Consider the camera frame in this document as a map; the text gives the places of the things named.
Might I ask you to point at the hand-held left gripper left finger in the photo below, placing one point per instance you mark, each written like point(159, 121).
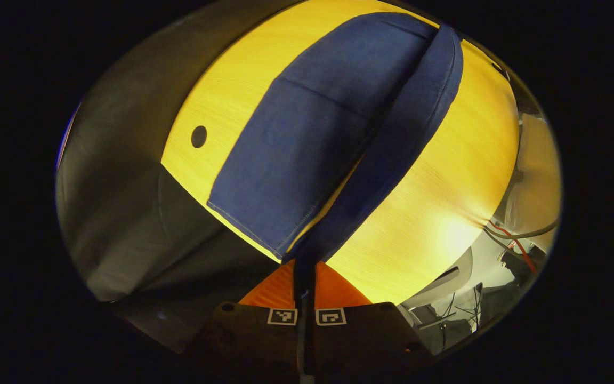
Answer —
point(248, 341)

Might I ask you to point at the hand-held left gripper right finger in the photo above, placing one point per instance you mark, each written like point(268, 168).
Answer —
point(360, 341)

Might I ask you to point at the blue denim jeans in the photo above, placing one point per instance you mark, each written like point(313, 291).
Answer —
point(312, 133)

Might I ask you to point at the grey office chair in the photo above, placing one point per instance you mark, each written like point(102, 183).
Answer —
point(445, 277)

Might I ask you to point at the black backdrop cloth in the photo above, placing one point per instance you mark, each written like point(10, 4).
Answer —
point(115, 213)

